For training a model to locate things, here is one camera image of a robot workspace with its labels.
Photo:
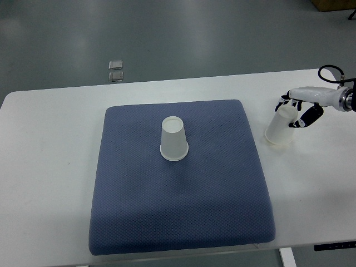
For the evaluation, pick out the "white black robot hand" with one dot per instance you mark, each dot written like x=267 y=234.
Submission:
x=319 y=97

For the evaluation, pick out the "white table leg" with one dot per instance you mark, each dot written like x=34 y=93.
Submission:
x=287 y=257

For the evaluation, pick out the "upper metal floor plate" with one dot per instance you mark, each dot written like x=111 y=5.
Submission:
x=115 y=65

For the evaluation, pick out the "black table control panel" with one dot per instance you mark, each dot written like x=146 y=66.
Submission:
x=335 y=246

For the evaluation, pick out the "brown cardboard box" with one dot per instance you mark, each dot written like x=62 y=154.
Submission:
x=333 y=5

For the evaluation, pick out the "white paper cup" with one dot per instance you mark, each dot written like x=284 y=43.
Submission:
x=278 y=131
x=174 y=146

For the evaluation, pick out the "blue mesh cushion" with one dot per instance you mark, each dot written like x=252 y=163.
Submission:
x=215 y=196

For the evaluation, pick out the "black tripod leg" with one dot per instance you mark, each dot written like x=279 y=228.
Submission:
x=352 y=15

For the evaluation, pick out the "metal floor plate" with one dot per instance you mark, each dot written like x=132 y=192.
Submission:
x=116 y=76
x=115 y=65

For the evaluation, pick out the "lower metal floor plate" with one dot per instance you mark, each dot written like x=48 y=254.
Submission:
x=116 y=76

